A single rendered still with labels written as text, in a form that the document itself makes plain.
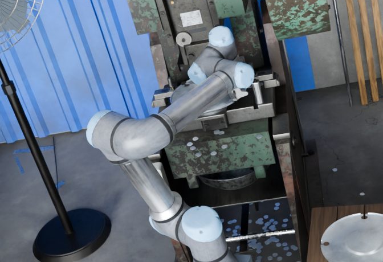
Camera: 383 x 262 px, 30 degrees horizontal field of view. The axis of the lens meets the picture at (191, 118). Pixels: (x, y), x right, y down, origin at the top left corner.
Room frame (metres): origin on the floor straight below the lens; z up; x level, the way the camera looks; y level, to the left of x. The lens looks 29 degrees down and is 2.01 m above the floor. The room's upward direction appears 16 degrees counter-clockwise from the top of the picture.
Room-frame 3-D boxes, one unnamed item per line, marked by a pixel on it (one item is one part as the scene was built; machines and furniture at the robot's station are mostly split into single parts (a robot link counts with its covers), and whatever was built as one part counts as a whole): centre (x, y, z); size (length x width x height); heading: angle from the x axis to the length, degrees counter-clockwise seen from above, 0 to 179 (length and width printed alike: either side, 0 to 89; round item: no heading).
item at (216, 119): (2.29, -0.08, 0.72); 0.25 x 0.14 x 0.14; 167
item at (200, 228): (1.77, 0.06, 0.62); 0.13 x 0.12 x 0.14; 37
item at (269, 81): (2.42, -0.28, 0.76); 0.17 x 0.06 x 0.10; 77
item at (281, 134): (2.54, -0.41, 0.45); 0.92 x 0.12 x 0.90; 167
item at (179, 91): (2.34, -0.09, 0.78); 0.29 x 0.29 x 0.01
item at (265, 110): (2.46, -0.12, 0.68); 0.45 x 0.30 x 0.06; 77
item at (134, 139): (1.81, 0.00, 1.03); 0.49 x 0.11 x 0.12; 127
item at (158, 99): (2.50, 0.05, 0.76); 0.17 x 0.06 x 0.10; 77
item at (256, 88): (2.30, -0.26, 0.75); 0.03 x 0.03 x 0.10; 77
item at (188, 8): (2.42, -0.11, 1.04); 0.17 x 0.15 x 0.30; 167
